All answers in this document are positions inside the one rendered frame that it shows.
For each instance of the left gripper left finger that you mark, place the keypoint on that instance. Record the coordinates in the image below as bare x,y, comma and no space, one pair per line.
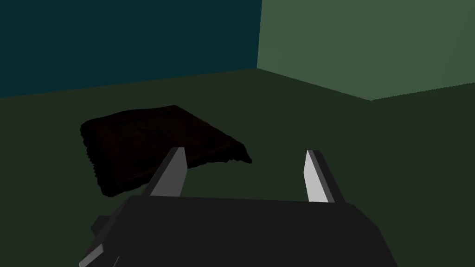
170,176

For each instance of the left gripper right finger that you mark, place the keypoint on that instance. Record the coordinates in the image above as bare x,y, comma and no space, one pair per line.
320,178

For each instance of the dark brown rug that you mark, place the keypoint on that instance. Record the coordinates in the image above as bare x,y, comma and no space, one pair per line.
141,142

